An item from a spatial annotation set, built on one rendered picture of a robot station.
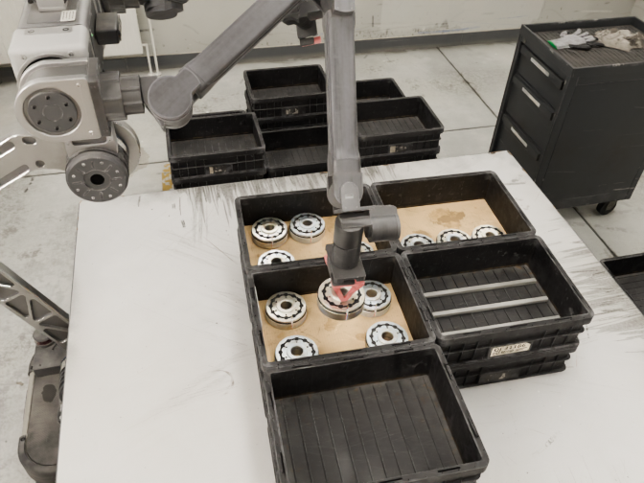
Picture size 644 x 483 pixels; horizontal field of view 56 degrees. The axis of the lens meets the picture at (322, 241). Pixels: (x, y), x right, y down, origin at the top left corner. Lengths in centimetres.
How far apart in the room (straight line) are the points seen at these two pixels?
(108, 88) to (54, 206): 228
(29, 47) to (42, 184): 238
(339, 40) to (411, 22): 359
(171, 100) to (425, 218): 98
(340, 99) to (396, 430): 71
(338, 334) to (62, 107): 81
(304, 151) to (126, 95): 183
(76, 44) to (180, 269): 86
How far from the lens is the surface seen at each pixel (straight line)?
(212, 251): 191
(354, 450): 134
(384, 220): 117
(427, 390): 144
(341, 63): 120
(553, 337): 159
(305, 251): 170
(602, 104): 295
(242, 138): 280
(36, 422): 222
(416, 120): 299
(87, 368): 169
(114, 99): 114
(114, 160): 149
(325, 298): 129
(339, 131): 117
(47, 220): 331
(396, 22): 474
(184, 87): 113
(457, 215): 189
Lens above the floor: 201
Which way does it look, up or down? 43 degrees down
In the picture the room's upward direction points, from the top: 2 degrees clockwise
